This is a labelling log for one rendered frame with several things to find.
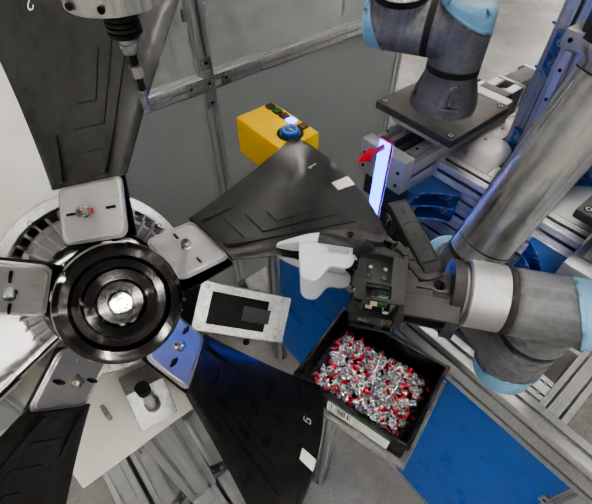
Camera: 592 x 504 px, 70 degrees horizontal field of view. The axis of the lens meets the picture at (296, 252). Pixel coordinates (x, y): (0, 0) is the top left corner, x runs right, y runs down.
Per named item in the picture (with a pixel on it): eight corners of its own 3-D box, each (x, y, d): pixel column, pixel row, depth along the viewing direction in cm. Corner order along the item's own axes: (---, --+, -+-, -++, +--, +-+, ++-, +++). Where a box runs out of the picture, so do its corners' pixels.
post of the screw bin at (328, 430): (313, 481, 141) (326, 373, 81) (318, 473, 143) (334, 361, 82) (321, 486, 140) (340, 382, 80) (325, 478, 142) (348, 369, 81)
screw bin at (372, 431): (293, 389, 78) (292, 372, 73) (340, 325, 87) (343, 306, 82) (401, 463, 70) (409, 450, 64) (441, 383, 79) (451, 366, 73)
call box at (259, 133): (240, 156, 99) (235, 115, 91) (274, 140, 103) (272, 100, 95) (283, 191, 91) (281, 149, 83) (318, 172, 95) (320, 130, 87)
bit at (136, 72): (138, 111, 36) (119, 49, 32) (145, 105, 37) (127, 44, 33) (150, 113, 36) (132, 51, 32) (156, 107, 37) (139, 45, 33)
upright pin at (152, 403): (143, 404, 61) (130, 385, 57) (156, 395, 62) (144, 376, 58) (150, 415, 60) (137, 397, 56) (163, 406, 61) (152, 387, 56)
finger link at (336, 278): (267, 285, 49) (346, 297, 47) (279, 244, 53) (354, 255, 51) (270, 298, 52) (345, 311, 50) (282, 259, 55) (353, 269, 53)
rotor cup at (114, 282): (81, 374, 51) (88, 411, 39) (11, 268, 47) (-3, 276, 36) (187, 308, 57) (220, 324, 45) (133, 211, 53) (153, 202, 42)
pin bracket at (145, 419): (117, 378, 67) (125, 395, 59) (151, 361, 70) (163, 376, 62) (131, 410, 68) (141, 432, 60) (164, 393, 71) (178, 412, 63)
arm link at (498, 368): (488, 320, 63) (517, 274, 55) (543, 387, 56) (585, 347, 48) (443, 337, 61) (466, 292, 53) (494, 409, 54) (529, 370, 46)
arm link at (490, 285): (510, 251, 46) (485, 290, 52) (466, 244, 46) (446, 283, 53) (515, 312, 41) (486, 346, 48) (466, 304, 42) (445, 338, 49)
